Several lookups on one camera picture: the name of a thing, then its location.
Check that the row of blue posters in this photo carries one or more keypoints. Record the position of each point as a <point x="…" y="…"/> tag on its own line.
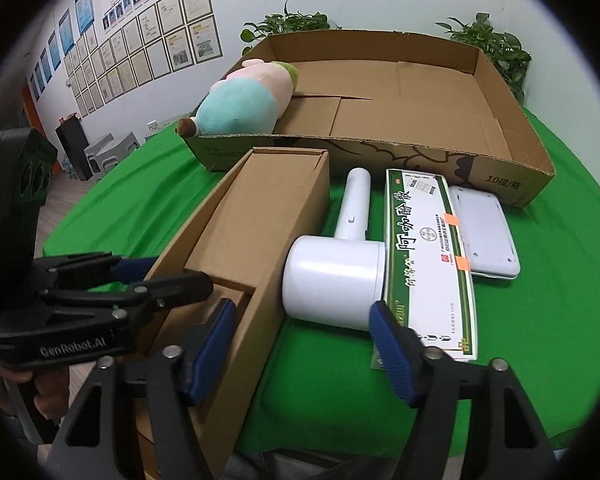
<point x="65" y="35"/>

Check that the large cardboard box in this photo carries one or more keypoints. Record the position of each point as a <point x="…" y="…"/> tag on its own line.
<point x="430" y="110"/>

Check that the pastel plush toy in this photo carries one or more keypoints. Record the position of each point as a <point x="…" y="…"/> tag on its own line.
<point x="240" y="105"/>

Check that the green and white carton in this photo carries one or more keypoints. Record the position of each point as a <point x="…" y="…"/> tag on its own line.
<point x="430" y="280"/>

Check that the green potted plant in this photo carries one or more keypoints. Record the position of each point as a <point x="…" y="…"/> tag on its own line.
<point x="290" y="22"/>
<point x="500" y="52"/>

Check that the long brown cardboard box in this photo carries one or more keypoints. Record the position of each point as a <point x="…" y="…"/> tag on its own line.
<point x="280" y="200"/>

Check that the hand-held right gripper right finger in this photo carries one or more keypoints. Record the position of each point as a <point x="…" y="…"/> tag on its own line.
<point x="390" y="350"/>

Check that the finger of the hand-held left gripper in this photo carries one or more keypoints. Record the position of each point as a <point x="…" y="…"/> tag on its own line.
<point x="132" y="269"/>
<point x="180" y="287"/>

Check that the green tablecloth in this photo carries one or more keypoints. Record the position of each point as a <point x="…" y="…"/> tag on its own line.
<point x="555" y="310"/>

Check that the wall of framed certificates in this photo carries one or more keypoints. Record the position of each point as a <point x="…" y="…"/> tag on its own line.
<point x="150" y="45"/>

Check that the white handheld appliance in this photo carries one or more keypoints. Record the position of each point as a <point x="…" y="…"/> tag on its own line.
<point x="330" y="275"/>

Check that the grey chairs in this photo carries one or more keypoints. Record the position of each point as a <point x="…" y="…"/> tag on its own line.
<point x="107" y="152"/>

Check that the white plastic device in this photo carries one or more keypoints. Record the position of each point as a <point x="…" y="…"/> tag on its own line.
<point x="485" y="230"/>

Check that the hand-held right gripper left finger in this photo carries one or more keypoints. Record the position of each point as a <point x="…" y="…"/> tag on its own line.
<point x="215" y="345"/>

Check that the person's left hand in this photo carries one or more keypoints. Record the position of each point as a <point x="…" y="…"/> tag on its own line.
<point x="52" y="395"/>

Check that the black cabinet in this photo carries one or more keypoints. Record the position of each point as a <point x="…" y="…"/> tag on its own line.
<point x="74" y="147"/>

